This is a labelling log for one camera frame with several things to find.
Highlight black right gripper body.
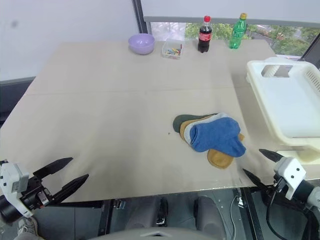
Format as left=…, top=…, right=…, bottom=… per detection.
left=259, top=171, right=288, bottom=199

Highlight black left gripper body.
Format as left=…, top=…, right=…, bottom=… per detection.
left=18, top=175, right=56, bottom=211

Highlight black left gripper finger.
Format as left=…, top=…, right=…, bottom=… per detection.
left=32, top=157, right=74, bottom=180
left=53, top=173, right=90, bottom=203

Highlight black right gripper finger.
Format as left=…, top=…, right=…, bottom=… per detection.
left=258, top=148, right=284, bottom=164
left=242, top=168, right=266, bottom=188

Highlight white plastic basket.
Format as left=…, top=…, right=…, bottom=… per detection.
left=246, top=56, right=320, bottom=165

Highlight clear plastic clip box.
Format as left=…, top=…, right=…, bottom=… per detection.
left=161, top=38, right=185, bottom=61

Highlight grey white sneaker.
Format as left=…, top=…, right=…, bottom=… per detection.
left=16, top=216, right=39, bottom=236

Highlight mustard yellow sock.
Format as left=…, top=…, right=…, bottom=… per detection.
left=179, top=114, right=246, bottom=171

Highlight light blue sock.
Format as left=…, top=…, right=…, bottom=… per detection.
left=186, top=112, right=235, bottom=146

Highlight grey rounded robot torso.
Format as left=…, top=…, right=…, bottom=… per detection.
left=93, top=226, right=210, bottom=240

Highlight dark green sock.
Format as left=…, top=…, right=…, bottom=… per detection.
left=172, top=114, right=202, bottom=134

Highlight green soda bottle yellow cap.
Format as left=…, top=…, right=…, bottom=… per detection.
left=229, top=12, right=249, bottom=50

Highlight cola bottle red cap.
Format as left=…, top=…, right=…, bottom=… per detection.
left=197, top=15, right=214, bottom=54

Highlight grey roller blind bar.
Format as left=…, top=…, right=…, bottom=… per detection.
left=143, top=15, right=320, bottom=28

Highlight colourful plastic clips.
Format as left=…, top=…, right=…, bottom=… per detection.
left=164, top=44, right=183, bottom=56

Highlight purple plastic bowl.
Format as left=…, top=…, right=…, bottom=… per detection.
left=128, top=33, right=156, bottom=56

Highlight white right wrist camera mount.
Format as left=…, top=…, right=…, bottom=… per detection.
left=273, top=156, right=307, bottom=201

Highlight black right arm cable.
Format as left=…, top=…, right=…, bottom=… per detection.
left=265, top=183, right=320, bottom=240

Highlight black table frame leg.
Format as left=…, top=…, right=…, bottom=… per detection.
left=238, top=186, right=265, bottom=240

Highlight thin white cable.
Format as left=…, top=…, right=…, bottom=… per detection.
left=229, top=196, right=245, bottom=240

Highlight dark window frame post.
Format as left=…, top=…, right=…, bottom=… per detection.
left=131, top=0, right=155, bottom=42

